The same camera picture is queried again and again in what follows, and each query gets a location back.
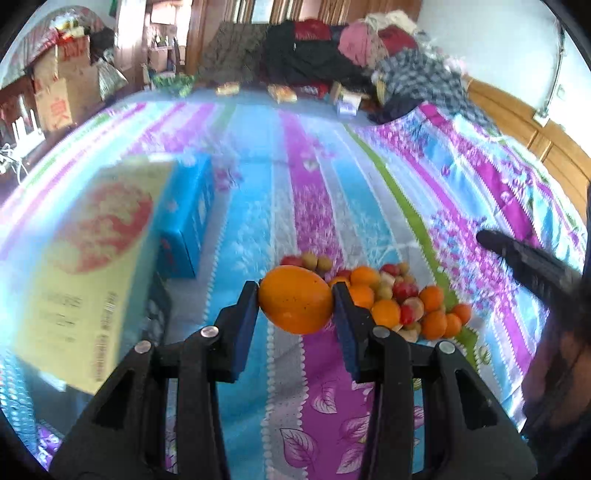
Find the pink garment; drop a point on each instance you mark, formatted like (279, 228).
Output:
(360, 44)

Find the patterned gift bag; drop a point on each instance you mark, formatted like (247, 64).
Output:
(111, 78)

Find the white router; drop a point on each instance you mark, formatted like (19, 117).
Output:
(23, 127)

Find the wooden headboard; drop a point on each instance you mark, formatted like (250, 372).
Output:
(531, 124)

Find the pile of black clothes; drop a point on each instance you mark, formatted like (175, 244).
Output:
(314, 60)

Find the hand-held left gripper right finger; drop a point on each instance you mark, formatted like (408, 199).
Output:
(348, 337)

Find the bread package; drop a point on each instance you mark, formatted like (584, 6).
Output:
(282, 93)
(228, 87)

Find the floral striped bedsheet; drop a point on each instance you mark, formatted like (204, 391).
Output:
(300, 184)

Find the green leafy vegetables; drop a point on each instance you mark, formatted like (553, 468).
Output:
(173, 84)

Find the small white and blue box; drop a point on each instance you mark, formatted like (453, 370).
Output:
(346, 107)

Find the grey plaid shirt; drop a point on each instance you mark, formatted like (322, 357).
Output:
(415, 76)

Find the cardboard box with red label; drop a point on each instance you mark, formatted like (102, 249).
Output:
(71, 55)

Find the cluster of green jujubes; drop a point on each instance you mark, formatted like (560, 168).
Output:
(310, 260)

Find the metal wall pipe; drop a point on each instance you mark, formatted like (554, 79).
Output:
(558, 74)

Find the large flat yellow carton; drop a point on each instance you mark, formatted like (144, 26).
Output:
(92, 277)

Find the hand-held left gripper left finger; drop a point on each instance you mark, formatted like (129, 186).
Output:
(244, 337)

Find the brown plaid garment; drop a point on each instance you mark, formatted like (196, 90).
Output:
(231, 50)

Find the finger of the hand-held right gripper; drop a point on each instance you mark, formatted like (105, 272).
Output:
(521, 261)

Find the large smooth oval orange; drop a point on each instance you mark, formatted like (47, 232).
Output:
(295, 300)

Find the blue cardboard box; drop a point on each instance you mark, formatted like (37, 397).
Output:
(189, 221)

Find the red garment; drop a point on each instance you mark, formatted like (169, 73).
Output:
(397, 39)

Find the pile of oranges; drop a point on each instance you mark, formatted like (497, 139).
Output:
(385, 313)

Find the cardboard box with red print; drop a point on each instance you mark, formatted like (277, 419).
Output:
(55, 104)

